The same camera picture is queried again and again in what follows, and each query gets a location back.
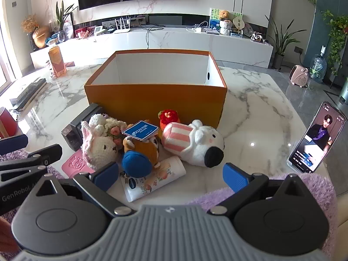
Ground smartphone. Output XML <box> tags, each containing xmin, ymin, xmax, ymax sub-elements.
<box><xmin>288</xmin><ymin>101</ymin><xmax>346</xmax><ymax>173</ymax></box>

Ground crochet fruit toy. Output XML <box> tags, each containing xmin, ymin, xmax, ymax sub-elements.
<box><xmin>158</xmin><ymin>109</ymin><xmax>181</xmax><ymax>129</ymax></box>

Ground landscape painting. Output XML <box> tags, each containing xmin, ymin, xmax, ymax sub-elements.
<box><xmin>210</xmin><ymin>8</ymin><xmax>242</xmax><ymax>30</ymax></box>

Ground blue printed tag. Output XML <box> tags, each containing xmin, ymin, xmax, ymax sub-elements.
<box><xmin>122</xmin><ymin>120</ymin><xmax>159</xmax><ymax>142</ymax></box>

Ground orange cardboard box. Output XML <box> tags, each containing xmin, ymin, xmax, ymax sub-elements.
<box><xmin>84</xmin><ymin>49</ymin><xmax>227</xmax><ymax>129</ymax></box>

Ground clear water bottle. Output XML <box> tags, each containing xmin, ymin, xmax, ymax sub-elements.
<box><xmin>310</xmin><ymin>45</ymin><xmax>327</xmax><ymax>83</ymax></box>

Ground white router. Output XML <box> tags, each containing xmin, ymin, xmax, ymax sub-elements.
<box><xmin>114</xmin><ymin>18</ymin><xmax>131</xmax><ymax>34</ymax></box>

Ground white marble tv cabinet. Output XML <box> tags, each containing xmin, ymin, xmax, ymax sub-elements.
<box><xmin>30</xmin><ymin>27</ymin><xmax>274</xmax><ymax>68</ymax></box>

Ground pink card wallet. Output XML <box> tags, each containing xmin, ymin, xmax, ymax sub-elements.
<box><xmin>62</xmin><ymin>149</ymin><xmax>95</xmax><ymax>175</ymax></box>

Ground black cable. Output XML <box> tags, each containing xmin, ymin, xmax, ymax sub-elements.
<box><xmin>146</xmin><ymin>24</ymin><xmax>165</xmax><ymax>51</ymax></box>

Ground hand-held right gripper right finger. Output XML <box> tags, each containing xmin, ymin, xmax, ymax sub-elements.
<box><xmin>208</xmin><ymin>162</ymin><xmax>310</xmax><ymax>218</ymax></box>

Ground white seal plush toy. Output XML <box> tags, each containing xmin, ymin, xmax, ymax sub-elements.
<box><xmin>161</xmin><ymin>119</ymin><xmax>226</xmax><ymax>168</ymax></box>

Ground teddy bear in white pot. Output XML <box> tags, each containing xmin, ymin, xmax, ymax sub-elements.
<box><xmin>219</xmin><ymin>10</ymin><xmax>232</xmax><ymax>35</ymax></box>

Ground climbing green plant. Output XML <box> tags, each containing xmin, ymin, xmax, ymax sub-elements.
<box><xmin>321</xmin><ymin>9</ymin><xmax>348</xmax><ymax>77</ymax></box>

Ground orange red carton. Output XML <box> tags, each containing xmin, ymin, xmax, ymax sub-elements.
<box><xmin>48</xmin><ymin>46</ymin><xmax>67</xmax><ymax>77</ymax></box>

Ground white floral cream tube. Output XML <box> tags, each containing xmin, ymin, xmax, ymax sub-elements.
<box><xmin>119</xmin><ymin>156</ymin><xmax>187</xmax><ymax>203</ymax></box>

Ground crochet bunny plush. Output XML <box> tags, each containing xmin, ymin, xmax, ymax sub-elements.
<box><xmin>81</xmin><ymin>113</ymin><xmax>128</xmax><ymax>172</ymax></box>

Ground brown vase dried flowers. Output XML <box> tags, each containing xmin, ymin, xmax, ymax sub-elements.
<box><xmin>22</xmin><ymin>13</ymin><xmax>51</xmax><ymax>49</ymax></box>

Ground sailor plush doll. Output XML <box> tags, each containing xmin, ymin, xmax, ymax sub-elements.
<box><xmin>121</xmin><ymin>139</ymin><xmax>161</xmax><ymax>178</ymax></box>

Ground potted long leaf plant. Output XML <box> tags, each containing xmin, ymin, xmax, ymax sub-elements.
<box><xmin>265</xmin><ymin>15</ymin><xmax>299</xmax><ymax>70</ymax></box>

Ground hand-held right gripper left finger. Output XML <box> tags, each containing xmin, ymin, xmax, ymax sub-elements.
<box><xmin>33</xmin><ymin>162</ymin><xmax>136</xmax><ymax>217</ymax></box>

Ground dark grey box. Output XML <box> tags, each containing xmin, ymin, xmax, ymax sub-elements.
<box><xmin>70</xmin><ymin>103</ymin><xmax>103</xmax><ymax>131</ymax></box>

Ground white wall cabinet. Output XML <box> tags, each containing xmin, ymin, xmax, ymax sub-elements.
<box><xmin>234</xmin><ymin>0</ymin><xmax>274</xmax><ymax>28</ymax></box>

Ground black remote control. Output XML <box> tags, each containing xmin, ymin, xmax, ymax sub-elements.
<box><xmin>11</xmin><ymin>78</ymin><xmax>47</xmax><ymax>112</ymax></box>

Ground red paper cup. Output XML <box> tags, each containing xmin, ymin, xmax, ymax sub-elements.
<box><xmin>0</xmin><ymin>107</ymin><xmax>18</xmax><ymax>139</ymax></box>

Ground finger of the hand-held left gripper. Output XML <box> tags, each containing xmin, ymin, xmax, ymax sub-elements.
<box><xmin>0</xmin><ymin>134</ymin><xmax>29</xmax><ymax>155</ymax></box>
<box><xmin>0</xmin><ymin>144</ymin><xmax>63</xmax><ymax>182</ymax></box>

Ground pink fan heater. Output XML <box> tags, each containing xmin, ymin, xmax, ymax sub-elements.
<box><xmin>289</xmin><ymin>65</ymin><xmax>309</xmax><ymax>87</ymax></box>

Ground purple shaggy blanket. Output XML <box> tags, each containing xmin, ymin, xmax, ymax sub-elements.
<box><xmin>0</xmin><ymin>152</ymin><xmax>338</xmax><ymax>261</ymax></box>

